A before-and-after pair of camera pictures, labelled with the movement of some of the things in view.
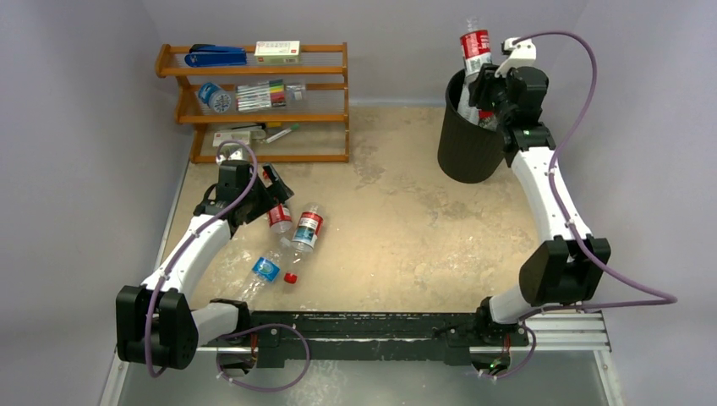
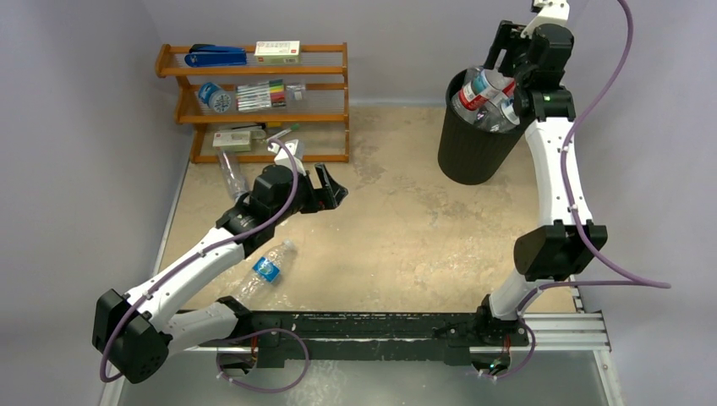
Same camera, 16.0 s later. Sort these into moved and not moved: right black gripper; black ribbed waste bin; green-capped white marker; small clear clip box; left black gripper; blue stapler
Moved: right black gripper; left black gripper
Not moved: black ribbed waste bin; small clear clip box; blue stapler; green-capped white marker
